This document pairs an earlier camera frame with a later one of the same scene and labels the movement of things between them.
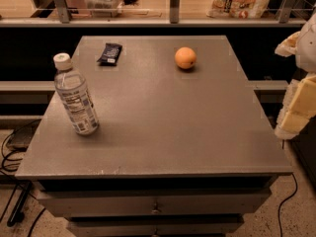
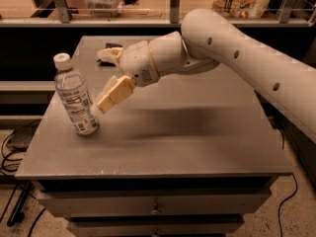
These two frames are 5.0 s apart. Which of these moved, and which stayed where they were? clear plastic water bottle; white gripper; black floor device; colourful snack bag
Moved: white gripper
Stayed: clear plastic water bottle; colourful snack bag; black floor device
